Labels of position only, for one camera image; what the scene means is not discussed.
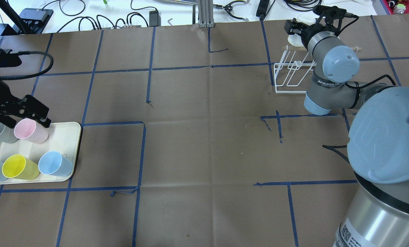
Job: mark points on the pink plastic cup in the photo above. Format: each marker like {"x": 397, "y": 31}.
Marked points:
{"x": 30, "y": 131}

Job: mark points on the aluminium frame post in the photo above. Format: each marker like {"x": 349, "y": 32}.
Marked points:
{"x": 205, "y": 13}

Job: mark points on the black box with cables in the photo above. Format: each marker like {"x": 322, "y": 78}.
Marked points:
{"x": 36, "y": 19}

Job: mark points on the white plastic cup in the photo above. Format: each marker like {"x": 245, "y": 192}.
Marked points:
{"x": 296, "y": 40}

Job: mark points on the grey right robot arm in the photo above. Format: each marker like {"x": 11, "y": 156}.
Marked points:
{"x": 378, "y": 148}

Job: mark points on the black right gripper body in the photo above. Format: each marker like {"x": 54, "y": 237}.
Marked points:
{"x": 305, "y": 34}

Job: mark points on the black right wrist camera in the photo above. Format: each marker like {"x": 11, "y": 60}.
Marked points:
{"x": 332, "y": 13}

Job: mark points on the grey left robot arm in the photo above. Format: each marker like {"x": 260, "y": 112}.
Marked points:
{"x": 4, "y": 88}

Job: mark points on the black power adapter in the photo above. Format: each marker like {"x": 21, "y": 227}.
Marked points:
{"x": 154, "y": 18}

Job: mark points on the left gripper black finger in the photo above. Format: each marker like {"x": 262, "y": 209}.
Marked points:
{"x": 45, "y": 122}
{"x": 7, "y": 121}

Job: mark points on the cream plastic tray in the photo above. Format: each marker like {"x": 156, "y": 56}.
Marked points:
{"x": 63, "y": 137}

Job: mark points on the white wire cup rack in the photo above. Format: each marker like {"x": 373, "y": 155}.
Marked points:
{"x": 293, "y": 73}

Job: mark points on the light blue plastic cup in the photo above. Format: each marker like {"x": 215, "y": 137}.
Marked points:
{"x": 55, "y": 164}

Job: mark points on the yellow plastic cup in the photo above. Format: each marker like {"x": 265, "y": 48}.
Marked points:
{"x": 20, "y": 167}

